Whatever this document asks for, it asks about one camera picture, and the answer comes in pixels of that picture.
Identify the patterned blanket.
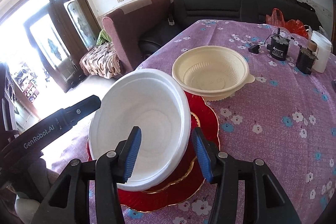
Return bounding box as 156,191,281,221
79,43,122,79

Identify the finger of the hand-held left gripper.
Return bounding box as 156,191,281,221
56,95,102,132

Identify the large white foam bowl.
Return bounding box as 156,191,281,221
88,69,191,191

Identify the black jar with lid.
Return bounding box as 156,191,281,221
296,40,319,75

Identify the red plastic bag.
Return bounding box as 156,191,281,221
266,8,309,39

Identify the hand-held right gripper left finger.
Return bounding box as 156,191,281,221
31,126,142,224

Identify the brown armchair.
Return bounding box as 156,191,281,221
102,0,175,72

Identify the person's left hand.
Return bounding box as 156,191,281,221
14,158,61,223

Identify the red plate with gold lettering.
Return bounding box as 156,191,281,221
86,94,220,213

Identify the shelf with small items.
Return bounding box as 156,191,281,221
12,61,40,122

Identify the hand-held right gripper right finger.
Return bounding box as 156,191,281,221
192,127,302,224

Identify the purple floral tablecloth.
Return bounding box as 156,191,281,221
51,19,336,224

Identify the green cloth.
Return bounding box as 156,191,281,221
96,30,112,46

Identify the white plastic jar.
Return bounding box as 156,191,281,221
310,30,332,73

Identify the cream plastic bowl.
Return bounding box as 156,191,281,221
172,46,256,102

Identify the black air pump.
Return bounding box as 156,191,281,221
266,27,292,61

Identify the black sofa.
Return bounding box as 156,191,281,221
139,0,323,62

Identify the wooden glass door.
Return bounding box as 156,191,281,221
0,0,101,132

